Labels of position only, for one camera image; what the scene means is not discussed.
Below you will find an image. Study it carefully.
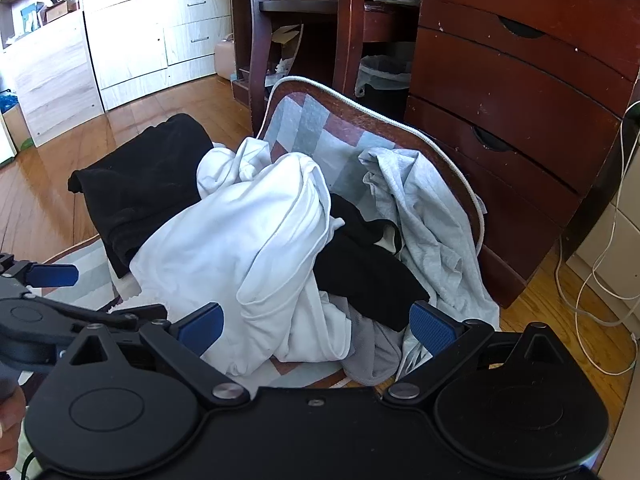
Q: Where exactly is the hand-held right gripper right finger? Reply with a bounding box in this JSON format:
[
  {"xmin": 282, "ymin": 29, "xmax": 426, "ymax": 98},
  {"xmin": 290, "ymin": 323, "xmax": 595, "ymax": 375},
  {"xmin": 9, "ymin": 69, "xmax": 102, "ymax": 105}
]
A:
[{"xmin": 382, "ymin": 300, "xmax": 566, "ymax": 403}]

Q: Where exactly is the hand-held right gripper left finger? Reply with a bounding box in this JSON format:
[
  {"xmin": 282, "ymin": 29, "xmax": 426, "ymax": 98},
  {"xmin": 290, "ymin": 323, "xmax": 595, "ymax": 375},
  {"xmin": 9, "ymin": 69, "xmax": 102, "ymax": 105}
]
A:
[{"xmin": 67, "ymin": 302, "xmax": 251, "ymax": 408}]

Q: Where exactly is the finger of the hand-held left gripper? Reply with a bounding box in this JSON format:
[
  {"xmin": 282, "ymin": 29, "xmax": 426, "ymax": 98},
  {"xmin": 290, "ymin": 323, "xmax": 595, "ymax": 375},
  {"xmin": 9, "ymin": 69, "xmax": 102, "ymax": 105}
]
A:
[
  {"xmin": 72, "ymin": 306, "xmax": 169, "ymax": 333},
  {"xmin": 0, "ymin": 252, "xmax": 79, "ymax": 291}
]

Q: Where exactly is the white garment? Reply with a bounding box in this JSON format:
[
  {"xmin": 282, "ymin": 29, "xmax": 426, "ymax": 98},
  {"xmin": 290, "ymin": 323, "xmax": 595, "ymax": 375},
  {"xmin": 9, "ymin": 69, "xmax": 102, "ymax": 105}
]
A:
[{"xmin": 129, "ymin": 136, "xmax": 361, "ymax": 376}]

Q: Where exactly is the grey garment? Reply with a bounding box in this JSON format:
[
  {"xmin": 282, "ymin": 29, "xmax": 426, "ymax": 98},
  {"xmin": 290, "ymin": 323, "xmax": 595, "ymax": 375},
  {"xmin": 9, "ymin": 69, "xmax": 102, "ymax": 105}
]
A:
[{"xmin": 342, "ymin": 147, "xmax": 501, "ymax": 386}]

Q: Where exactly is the person's left hand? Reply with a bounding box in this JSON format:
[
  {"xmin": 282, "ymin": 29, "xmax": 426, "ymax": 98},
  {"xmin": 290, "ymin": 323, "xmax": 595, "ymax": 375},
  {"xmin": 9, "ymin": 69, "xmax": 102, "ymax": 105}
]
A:
[{"xmin": 0, "ymin": 384, "xmax": 27, "ymax": 445}]

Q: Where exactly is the black garment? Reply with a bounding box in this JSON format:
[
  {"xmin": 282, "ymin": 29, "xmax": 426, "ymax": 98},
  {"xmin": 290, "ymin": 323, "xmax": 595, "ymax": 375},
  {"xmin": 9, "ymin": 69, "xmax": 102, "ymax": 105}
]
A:
[
  {"xmin": 67, "ymin": 112, "xmax": 216, "ymax": 279},
  {"xmin": 315, "ymin": 192, "xmax": 431, "ymax": 333}
]

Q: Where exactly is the cardboard floor box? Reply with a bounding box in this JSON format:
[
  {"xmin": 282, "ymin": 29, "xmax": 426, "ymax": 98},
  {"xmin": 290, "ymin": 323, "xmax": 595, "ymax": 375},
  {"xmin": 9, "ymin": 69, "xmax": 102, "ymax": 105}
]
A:
[{"xmin": 0, "ymin": 107, "xmax": 32, "ymax": 166}]

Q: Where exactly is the checkered mat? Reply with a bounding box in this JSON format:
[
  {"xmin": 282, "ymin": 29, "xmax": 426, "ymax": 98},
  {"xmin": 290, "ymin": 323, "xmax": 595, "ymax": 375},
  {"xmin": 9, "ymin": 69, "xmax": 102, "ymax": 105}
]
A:
[{"xmin": 42, "ymin": 76, "xmax": 488, "ymax": 391}]

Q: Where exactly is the black trash bin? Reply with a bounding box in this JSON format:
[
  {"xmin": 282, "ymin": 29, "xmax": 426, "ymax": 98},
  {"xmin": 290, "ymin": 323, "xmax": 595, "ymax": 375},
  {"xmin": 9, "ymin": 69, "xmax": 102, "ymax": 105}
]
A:
[{"xmin": 356, "ymin": 42, "xmax": 413, "ymax": 121}]

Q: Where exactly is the light wood drawer cabinet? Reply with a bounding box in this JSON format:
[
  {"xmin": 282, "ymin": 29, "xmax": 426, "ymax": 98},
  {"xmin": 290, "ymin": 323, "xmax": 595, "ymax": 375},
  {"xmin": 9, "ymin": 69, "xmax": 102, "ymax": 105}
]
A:
[{"xmin": 80, "ymin": 0, "xmax": 236, "ymax": 111}]

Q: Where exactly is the dark wooden dresser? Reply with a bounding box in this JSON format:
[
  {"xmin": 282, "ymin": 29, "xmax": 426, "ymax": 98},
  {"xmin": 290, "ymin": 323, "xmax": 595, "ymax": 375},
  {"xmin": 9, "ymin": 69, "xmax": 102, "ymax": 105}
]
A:
[{"xmin": 402, "ymin": 0, "xmax": 640, "ymax": 311}]

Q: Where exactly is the brown shelf box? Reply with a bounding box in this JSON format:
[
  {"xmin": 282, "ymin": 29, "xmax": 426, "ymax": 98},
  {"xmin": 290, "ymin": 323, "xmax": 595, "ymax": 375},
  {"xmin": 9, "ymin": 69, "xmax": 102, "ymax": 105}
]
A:
[{"xmin": 45, "ymin": 0, "xmax": 72, "ymax": 24}]

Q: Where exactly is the pink container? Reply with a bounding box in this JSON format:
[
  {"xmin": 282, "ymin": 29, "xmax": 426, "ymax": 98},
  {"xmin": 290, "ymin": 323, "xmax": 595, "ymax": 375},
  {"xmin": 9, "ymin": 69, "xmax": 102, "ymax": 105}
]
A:
[{"xmin": 215, "ymin": 35, "xmax": 236, "ymax": 78}]

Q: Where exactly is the dark wooden chair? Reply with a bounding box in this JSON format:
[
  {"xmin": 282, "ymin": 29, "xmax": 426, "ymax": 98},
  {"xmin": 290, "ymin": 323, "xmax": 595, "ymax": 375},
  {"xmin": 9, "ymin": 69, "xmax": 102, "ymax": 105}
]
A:
[{"xmin": 245, "ymin": 0, "xmax": 368, "ymax": 136}]

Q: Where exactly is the open cardboard box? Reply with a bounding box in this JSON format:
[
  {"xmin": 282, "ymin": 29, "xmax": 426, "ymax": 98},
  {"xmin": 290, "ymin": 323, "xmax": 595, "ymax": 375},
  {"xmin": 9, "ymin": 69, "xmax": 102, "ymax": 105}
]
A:
[{"xmin": 270, "ymin": 24, "xmax": 303, "ymax": 68}]

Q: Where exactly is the white cable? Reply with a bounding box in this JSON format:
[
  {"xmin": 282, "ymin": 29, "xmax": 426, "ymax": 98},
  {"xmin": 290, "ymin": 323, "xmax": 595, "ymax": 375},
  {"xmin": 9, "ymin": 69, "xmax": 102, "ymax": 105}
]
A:
[{"xmin": 557, "ymin": 102, "xmax": 640, "ymax": 376}]

